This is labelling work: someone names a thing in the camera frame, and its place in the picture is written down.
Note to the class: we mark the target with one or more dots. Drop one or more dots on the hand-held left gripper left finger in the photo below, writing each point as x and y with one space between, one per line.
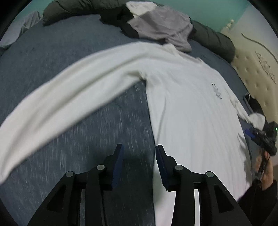
118 167

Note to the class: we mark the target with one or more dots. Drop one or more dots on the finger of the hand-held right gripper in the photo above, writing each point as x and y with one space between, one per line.
251 133

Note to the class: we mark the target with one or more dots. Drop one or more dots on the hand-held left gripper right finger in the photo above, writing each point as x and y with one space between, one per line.
160 167

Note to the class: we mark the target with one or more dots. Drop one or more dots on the white long-sleeve shirt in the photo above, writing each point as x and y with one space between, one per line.
184 108

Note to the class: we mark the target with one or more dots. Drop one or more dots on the person's right forearm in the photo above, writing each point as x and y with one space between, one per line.
260 204

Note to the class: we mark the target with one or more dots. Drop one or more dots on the person's right hand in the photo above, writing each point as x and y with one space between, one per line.
268 176

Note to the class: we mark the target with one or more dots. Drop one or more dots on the folded grey garment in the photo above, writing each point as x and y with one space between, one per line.
247 101

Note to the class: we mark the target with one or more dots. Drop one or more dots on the cream tufted headboard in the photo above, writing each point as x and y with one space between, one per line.
256 71

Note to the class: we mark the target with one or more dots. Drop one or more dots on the blue patterned bed sheet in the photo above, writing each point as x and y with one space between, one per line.
54 50

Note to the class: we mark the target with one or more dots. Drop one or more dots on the grey jacket with black cuffs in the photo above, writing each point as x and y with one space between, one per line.
160 24

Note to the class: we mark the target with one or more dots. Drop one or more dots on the crumpled black garment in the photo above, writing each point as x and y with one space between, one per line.
113 17

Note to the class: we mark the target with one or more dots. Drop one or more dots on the crumpled white garment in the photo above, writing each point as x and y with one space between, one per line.
139 7

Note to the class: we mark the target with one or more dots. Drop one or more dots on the dark grey duvet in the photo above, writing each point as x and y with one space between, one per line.
65 10

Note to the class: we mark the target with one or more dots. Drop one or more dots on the light grey pillow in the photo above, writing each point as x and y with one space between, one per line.
21 28

